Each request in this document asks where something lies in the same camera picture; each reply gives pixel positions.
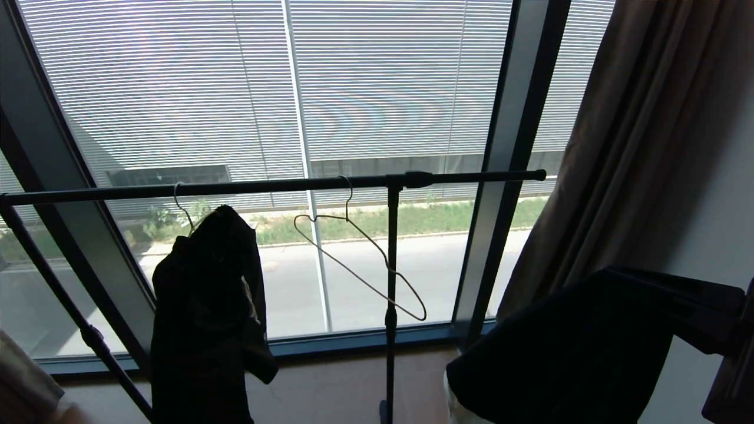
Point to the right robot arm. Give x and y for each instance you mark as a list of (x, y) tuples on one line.
[(733, 388)]

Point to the black clothes rack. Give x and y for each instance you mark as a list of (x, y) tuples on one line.
[(283, 185)]

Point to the window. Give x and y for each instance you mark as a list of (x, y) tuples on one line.
[(512, 118)]

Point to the black garment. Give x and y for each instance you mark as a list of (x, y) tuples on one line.
[(565, 353), (206, 324)]

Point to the brown curtain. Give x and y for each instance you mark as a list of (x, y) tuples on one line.
[(23, 383), (618, 147)]

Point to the pink clothes hanger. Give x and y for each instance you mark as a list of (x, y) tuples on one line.
[(353, 271), (181, 209)]

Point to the white laundry basket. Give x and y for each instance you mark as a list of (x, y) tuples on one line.
[(456, 406)]

